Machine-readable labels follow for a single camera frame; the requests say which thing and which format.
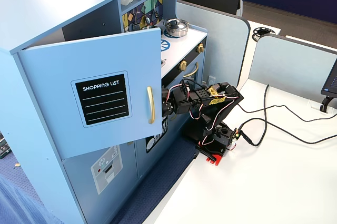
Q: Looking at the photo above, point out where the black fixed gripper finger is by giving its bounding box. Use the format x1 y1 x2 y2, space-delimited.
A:
161 88 173 101

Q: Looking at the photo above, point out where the silver toy ladle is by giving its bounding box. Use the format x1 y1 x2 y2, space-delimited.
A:
143 4 151 25

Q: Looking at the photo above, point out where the lidded steel pot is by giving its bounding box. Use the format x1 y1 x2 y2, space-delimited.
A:
163 18 192 38

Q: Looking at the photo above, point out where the black plugged power cable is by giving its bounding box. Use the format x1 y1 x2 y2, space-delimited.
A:
241 84 270 147

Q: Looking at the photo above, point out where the ice dispenser fridge door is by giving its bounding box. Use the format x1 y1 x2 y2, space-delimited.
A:
62 139 139 217

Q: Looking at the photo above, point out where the black monitor stand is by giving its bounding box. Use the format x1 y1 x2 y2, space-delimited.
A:
319 96 334 113

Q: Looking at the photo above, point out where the shopping list fridge door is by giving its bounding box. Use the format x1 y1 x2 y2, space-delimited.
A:
17 27 164 160

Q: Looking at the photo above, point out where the blue toy kitchen cabinet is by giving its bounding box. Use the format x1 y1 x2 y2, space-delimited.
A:
0 0 209 224

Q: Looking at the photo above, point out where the thin black cable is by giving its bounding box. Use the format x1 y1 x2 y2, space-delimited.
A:
236 102 337 122
239 117 337 145

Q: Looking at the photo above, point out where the dishwasher print cabinet door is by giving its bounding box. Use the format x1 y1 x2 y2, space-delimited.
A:
134 115 183 180

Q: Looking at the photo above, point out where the lit computer monitor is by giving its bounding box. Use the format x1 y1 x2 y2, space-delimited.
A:
320 57 337 97

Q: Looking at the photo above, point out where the wide grey desk divider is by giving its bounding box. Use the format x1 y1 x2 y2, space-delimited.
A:
247 34 337 101

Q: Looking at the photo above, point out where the green parts box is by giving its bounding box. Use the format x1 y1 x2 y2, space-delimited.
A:
0 133 12 159

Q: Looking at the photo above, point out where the blue oven door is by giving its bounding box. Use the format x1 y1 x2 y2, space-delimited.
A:
161 55 205 90

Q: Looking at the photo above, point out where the light blue cloth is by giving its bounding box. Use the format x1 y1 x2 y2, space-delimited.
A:
0 172 63 224

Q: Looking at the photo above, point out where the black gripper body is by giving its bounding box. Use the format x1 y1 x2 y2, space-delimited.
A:
171 85 192 116

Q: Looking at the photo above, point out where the rounded grey desk divider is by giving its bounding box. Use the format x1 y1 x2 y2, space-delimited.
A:
175 0 251 91

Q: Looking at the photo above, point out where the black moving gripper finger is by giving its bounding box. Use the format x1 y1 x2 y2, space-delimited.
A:
161 100 176 117

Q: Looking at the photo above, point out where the red table clamp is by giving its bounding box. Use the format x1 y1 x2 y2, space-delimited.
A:
196 141 225 167

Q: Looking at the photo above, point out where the black toy spatula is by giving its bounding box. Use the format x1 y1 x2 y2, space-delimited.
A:
133 11 141 32

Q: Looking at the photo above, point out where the black filament spool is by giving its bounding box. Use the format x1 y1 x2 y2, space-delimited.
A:
251 26 281 42

